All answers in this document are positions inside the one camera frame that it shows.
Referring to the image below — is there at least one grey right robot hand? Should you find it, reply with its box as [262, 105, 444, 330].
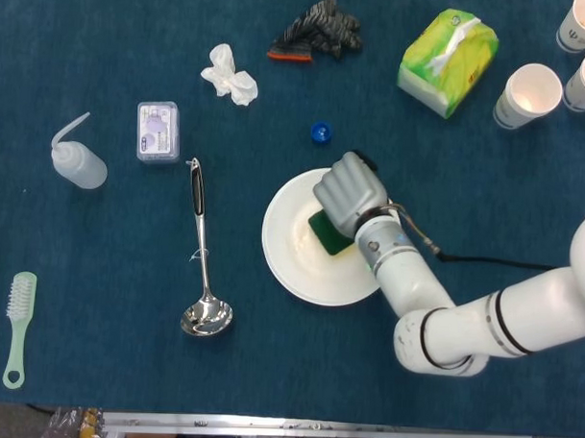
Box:
[310, 149, 392, 238]

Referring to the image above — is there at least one green yellow sponge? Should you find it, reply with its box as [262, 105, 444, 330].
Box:
[305, 208, 357, 257]

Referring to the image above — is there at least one white round plate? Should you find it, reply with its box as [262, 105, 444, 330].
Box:
[258, 165, 387, 309]

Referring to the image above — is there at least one blue bottle cap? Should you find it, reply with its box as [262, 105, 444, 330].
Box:
[309, 120, 334, 145]

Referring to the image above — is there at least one green yellow tissue pack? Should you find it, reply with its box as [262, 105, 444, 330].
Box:
[395, 6, 501, 122]

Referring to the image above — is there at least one grey striped work glove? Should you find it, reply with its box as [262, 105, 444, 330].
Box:
[266, 0, 365, 65]

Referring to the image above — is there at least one crumpled white tissue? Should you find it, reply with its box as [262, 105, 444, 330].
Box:
[199, 42, 261, 108]

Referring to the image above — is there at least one white paper cup stack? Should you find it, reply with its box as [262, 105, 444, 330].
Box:
[492, 61, 565, 134]

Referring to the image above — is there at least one clear plastic lidded box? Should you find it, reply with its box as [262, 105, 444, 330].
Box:
[134, 99, 183, 165]

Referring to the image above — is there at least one translucent squeeze wash bottle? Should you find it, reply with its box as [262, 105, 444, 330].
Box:
[48, 109, 110, 191]

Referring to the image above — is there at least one teal table cloth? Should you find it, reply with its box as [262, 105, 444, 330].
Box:
[0, 0, 585, 438]

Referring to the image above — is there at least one pale green scrub brush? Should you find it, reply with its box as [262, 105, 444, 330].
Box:
[1, 271, 38, 391]

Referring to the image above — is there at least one clear plastic bag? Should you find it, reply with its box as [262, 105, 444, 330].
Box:
[37, 403, 107, 438]

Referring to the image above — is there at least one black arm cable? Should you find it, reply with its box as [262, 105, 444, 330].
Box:
[390, 202, 559, 273]

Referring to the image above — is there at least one steel ladle black handle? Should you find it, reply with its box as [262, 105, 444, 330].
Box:
[179, 157, 240, 338]

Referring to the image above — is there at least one aluminium frame rail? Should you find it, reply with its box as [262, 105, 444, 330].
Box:
[101, 409, 534, 438]

